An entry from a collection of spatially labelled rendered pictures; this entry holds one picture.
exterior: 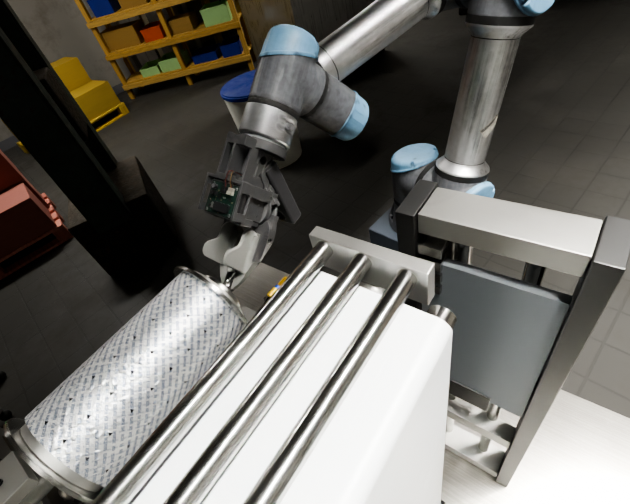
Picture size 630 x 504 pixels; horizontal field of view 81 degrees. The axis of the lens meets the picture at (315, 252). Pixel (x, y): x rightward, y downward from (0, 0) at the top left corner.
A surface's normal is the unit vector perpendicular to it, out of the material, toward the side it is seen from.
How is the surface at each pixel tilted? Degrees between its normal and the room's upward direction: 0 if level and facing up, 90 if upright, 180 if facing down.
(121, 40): 90
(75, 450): 51
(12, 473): 0
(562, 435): 0
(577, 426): 0
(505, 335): 90
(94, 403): 32
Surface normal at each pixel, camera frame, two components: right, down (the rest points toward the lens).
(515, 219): -0.22, -0.69
